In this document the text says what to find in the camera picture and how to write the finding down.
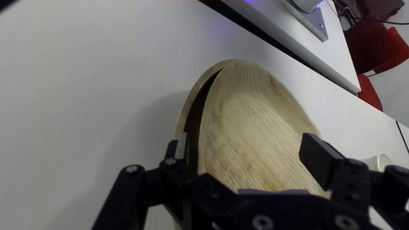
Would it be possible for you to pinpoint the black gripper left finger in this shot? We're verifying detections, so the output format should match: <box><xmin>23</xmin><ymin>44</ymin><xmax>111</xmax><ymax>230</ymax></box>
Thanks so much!
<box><xmin>91</xmin><ymin>131</ymin><xmax>227</xmax><ymax>230</ymax></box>

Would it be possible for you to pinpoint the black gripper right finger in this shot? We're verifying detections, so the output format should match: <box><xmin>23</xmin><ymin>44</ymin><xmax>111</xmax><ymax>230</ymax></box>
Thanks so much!
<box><xmin>299</xmin><ymin>131</ymin><xmax>409</xmax><ymax>230</ymax></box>

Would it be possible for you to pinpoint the red office chair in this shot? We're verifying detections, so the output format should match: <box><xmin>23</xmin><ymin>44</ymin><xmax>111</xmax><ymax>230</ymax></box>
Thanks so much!
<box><xmin>342</xmin><ymin>0</ymin><xmax>409</xmax><ymax>112</ymax></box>

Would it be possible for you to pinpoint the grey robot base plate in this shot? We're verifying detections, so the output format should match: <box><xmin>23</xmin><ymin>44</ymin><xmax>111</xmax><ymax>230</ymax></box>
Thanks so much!
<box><xmin>276</xmin><ymin>0</ymin><xmax>332</xmax><ymax>43</ymax></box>

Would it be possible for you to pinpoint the black base cable bundle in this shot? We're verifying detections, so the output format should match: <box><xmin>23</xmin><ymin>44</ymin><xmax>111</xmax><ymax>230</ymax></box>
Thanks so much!
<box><xmin>331</xmin><ymin>0</ymin><xmax>409</xmax><ymax>27</ymax></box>

